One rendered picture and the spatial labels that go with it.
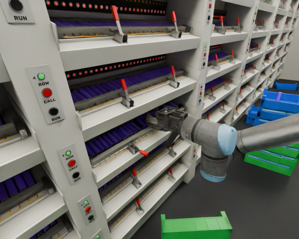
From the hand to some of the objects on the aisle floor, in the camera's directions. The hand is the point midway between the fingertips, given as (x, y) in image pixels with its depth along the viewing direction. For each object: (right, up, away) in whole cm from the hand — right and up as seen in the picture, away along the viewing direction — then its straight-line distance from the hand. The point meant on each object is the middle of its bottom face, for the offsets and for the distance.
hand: (148, 119), depth 75 cm
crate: (+95, -34, +57) cm, 116 cm away
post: (+24, -41, +49) cm, 68 cm away
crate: (+22, -63, +7) cm, 67 cm away
